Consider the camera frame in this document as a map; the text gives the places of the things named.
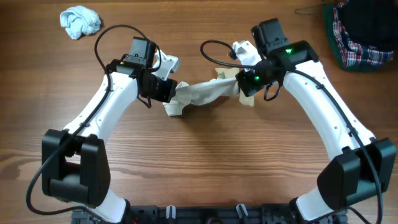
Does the white and beige cloth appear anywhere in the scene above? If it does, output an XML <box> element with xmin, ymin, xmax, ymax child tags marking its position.
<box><xmin>163</xmin><ymin>68</ymin><xmax>254</xmax><ymax>116</ymax></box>

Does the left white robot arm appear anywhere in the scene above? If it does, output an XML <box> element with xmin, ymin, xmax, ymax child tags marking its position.
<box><xmin>36</xmin><ymin>37</ymin><xmax>179</xmax><ymax>223</ymax></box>

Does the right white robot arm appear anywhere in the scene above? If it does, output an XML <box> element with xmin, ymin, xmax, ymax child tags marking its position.
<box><xmin>230</xmin><ymin>19</ymin><xmax>397</xmax><ymax>223</ymax></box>

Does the crumpled light blue sock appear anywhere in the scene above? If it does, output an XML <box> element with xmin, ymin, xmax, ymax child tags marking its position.
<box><xmin>60</xmin><ymin>6</ymin><xmax>101</xmax><ymax>40</ymax></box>

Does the plaid lined green basket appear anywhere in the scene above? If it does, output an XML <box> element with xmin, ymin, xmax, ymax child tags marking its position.
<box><xmin>322</xmin><ymin>0</ymin><xmax>397</xmax><ymax>72</ymax></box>

